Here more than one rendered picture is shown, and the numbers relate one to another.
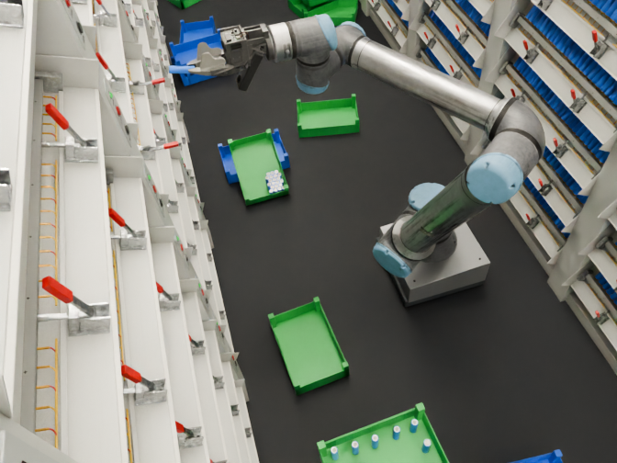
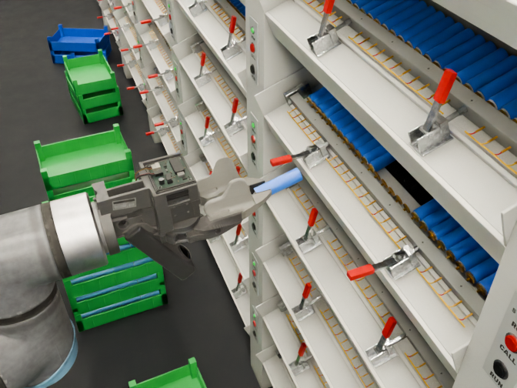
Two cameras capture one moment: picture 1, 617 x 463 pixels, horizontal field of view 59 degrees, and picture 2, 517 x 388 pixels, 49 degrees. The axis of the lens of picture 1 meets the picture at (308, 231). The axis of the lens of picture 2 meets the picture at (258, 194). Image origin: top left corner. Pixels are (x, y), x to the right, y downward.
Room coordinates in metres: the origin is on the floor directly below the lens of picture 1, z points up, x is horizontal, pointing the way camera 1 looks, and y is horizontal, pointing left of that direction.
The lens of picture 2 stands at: (1.74, 0.12, 1.51)
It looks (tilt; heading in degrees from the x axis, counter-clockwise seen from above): 39 degrees down; 169
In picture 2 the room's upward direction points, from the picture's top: straight up
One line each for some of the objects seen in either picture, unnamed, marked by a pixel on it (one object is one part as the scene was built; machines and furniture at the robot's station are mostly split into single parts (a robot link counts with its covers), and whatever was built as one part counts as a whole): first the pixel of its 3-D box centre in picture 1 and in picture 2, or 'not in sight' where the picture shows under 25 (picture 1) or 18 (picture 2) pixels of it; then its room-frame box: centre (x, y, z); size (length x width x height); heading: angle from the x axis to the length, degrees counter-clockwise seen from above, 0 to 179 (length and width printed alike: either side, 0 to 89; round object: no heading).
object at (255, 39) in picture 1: (246, 47); (150, 207); (1.20, 0.09, 1.07); 0.12 x 0.08 x 0.09; 101
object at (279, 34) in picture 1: (278, 43); (82, 230); (1.22, 0.01, 1.06); 0.10 x 0.05 x 0.09; 11
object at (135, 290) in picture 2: not in sight; (112, 272); (0.37, -0.11, 0.12); 0.30 x 0.20 x 0.08; 103
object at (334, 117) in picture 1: (327, 115); not in sight; (2.11, -0.18, 0.04); 0.30 x 0.20 x 0.08; 86
